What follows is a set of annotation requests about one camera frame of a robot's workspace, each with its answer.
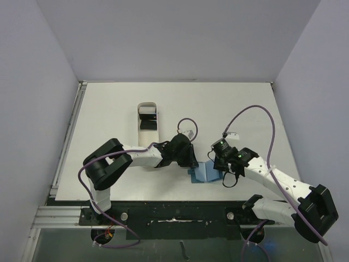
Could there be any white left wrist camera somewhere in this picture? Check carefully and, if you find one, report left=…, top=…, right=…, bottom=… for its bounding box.
left=177, top=129, right=195, bottom=140

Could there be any aluminium frame rail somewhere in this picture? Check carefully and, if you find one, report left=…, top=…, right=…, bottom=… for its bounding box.
left=32, top=206, right=81, bottom=229

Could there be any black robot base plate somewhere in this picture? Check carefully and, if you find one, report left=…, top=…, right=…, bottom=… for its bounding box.
left=78, top=201, right=261, bottom=248

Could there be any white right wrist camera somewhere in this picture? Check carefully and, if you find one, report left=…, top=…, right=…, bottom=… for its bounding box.
left=222, top=132, right=239, bottom=140

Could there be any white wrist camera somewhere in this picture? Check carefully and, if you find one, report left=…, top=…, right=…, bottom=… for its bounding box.
left=177, top=129, right=195, bottom=140
left=222, top=132, right=239, bottom=140

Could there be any short black cable loop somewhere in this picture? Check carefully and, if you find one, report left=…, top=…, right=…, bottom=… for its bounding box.
left=221, top=169, right=240, bottom=188

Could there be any black credit card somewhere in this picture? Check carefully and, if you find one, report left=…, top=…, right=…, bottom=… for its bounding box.
left=139, top=114, right=158, bottom=130

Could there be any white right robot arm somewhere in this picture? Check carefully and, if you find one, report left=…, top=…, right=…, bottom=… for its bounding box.
left=211, top=138, right=339, bottom=245

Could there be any white card tray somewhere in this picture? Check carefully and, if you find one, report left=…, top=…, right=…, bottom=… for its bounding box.
left=136, top=101, right=161, bottom=170

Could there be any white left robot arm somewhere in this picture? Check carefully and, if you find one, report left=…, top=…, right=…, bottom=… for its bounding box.
left=83, top=134, right=198, bottom=224

